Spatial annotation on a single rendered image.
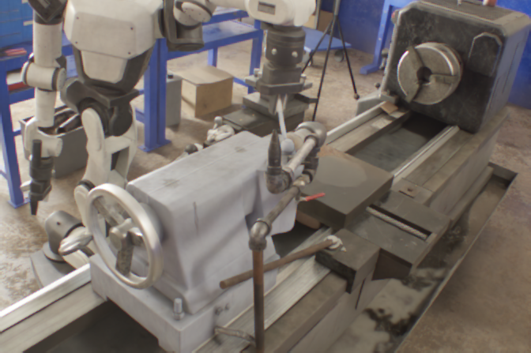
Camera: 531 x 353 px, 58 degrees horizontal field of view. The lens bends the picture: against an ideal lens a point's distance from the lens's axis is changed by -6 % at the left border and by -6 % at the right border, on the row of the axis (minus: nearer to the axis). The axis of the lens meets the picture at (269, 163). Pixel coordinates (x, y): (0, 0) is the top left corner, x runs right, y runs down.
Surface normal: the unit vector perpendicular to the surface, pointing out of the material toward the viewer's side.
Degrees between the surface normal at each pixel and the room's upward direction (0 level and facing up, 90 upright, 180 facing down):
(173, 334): 90
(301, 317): 0
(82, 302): 0
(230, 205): 76
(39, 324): 0
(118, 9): 49
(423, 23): 90
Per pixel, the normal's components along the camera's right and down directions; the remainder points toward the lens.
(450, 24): -0.61, 0.33
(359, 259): 0.11, -0.86
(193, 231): 0.79, 0.16
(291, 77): 0.48, 0.48
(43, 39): -0.04, 0.56
